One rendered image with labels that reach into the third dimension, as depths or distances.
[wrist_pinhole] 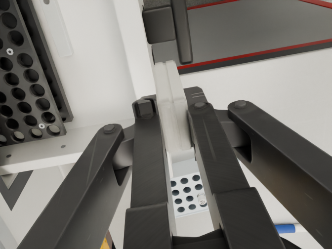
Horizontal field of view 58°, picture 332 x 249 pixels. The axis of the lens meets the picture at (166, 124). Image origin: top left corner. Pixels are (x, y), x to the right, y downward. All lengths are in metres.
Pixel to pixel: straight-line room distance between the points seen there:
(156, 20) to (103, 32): 0.10
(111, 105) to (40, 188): 0.14
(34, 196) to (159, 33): 0.24
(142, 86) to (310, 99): 0.31
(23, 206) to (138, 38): 0.23
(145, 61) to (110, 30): 0.10
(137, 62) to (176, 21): 0.05
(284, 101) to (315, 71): 0.06
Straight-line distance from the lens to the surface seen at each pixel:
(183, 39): 0.26
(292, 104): 0.49
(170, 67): 0.20
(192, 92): 0.18
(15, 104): 0.31
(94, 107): 0.36
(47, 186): 0.42
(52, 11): 0.33
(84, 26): 0.34
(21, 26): 0.28
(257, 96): 0.46
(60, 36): 0.33
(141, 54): 0.24
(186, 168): 0.48
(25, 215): 0.37
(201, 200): 0.49
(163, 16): 0.25
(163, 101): 0.15
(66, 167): 0.49
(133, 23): 0.24
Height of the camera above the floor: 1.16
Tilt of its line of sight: 61 degrees down
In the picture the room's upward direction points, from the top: 173 degrees clockwise
